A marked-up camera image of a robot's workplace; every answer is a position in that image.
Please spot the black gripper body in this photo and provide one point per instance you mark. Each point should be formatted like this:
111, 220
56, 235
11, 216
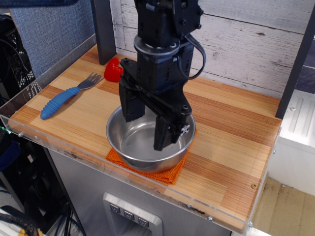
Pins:
159, 75

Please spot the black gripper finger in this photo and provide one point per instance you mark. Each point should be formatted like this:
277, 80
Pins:
132, 106
169, 129

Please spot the stainless steel pot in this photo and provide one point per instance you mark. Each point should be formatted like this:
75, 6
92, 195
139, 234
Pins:
134, 142

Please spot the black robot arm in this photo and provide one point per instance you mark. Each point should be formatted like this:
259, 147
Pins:
164, 45

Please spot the orange folded cloth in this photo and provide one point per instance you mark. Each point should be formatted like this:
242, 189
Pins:
166, 177

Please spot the red toy strawberry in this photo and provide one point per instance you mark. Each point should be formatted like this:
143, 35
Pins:
113, 70

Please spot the silver control panel with buttons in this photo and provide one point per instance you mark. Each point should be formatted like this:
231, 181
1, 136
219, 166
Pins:
126, 219

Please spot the blue handled metal fork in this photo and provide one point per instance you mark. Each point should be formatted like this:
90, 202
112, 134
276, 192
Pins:
55, 103

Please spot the dark grey left post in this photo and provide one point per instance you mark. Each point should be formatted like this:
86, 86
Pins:
104, 30

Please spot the dark grey post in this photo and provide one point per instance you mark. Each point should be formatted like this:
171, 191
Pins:
297, 66
104, 30

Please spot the dark grey right post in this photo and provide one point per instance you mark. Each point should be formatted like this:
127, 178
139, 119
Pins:
297, 66

